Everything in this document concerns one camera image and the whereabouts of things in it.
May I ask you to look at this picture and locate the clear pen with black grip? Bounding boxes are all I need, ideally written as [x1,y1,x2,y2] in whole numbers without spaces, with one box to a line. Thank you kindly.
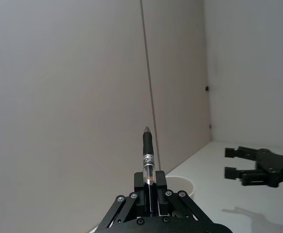
[142,126,156,216]

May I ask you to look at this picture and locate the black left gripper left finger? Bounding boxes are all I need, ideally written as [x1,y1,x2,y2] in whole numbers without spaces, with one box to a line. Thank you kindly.
[96,171,148,230]

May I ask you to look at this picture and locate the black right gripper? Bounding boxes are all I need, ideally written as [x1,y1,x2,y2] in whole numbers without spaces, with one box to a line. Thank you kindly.
[224,146,283,189]

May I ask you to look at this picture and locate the white paper cup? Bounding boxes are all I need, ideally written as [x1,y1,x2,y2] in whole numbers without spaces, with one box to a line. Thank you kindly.
[165,176,196,198]

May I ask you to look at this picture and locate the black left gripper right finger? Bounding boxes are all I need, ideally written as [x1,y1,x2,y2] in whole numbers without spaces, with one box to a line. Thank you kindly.
[155,170,214,223]

